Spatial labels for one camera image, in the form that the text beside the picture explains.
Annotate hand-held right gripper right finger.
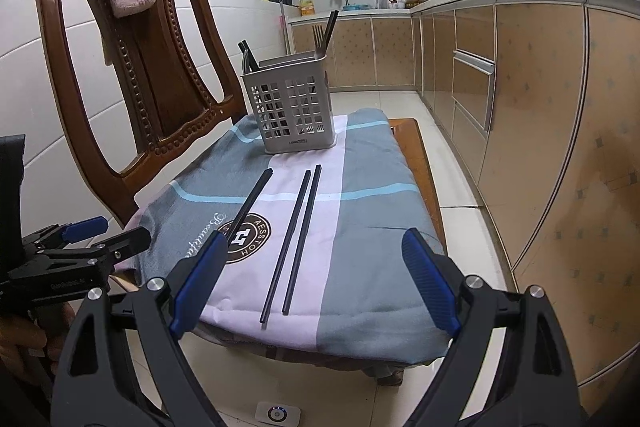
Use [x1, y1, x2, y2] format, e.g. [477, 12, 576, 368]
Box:
[402, 227, 589, 427]

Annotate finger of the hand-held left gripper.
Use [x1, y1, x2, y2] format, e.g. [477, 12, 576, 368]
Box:
[22, 215, 110, 254]
[10, 226, 152, 284]

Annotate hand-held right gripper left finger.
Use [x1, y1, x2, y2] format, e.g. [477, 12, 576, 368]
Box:
[50, 231, 229, 427]

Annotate grey perforated utensil holder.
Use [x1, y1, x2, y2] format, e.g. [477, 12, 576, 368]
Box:
[241, 51, 340, 155]

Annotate person's left hand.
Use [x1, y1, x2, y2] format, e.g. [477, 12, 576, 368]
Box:
[0, 312, 53, 380]

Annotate grey blue printed blanket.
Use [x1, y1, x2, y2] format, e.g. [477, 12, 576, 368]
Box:
[122, 108, 448, 365]

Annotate white round-button floor device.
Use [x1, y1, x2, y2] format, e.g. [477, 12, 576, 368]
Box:
[255, 401, 290, 427]

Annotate carved wooden chair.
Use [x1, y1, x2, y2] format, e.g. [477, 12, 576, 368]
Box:
[32, 0, 448, 388]

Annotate kitchen cabinets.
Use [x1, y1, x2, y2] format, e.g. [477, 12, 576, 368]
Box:
[289, 0, 640, 413]

